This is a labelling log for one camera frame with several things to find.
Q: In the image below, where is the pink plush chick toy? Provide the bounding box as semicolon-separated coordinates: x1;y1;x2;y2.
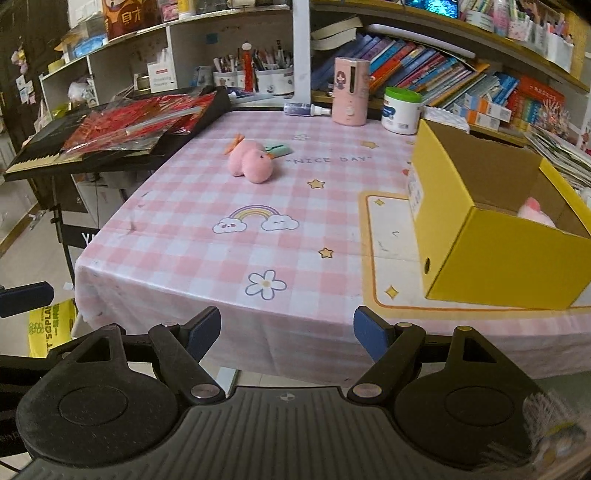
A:
224;134;273;184

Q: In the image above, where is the pink plush pig toy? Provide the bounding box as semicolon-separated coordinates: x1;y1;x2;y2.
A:
517;197;556;228

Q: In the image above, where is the yellow plastic bag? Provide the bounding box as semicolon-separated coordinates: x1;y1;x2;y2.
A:
27;299;78;358

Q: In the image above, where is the pink checkered tablecloth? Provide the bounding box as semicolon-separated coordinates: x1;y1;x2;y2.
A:
75;112;590;385

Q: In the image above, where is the black Yamaha keyboard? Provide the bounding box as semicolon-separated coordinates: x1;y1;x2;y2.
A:
3;85;233;287

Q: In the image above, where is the yellow cardboard box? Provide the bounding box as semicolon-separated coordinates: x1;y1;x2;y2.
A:
408;121;590;310

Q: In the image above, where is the red foil decoration pack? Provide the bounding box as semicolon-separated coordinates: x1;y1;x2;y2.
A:
61;93;215;156

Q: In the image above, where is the white jar green lid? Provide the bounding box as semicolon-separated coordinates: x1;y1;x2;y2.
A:
382;87;423;135

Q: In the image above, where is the white quilted pouch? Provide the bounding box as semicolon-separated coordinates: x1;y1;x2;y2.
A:
423;106;470;133

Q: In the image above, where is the pink cartoon humidifier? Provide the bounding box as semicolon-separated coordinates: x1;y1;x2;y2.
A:
332;57;370;126

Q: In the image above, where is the stack of magazines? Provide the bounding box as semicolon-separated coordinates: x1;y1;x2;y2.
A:
524;126;591;190

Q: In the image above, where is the white drinking straws box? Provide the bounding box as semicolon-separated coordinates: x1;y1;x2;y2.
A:
147;61;177;94

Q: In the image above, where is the white pen holder set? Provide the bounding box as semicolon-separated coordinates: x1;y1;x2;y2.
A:
213;68;294;96

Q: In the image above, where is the row of colourful books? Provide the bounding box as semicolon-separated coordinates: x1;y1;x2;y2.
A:
310;32;569;135

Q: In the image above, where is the white cubby shelf unit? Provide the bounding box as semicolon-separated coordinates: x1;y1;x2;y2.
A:
39;4;293;111

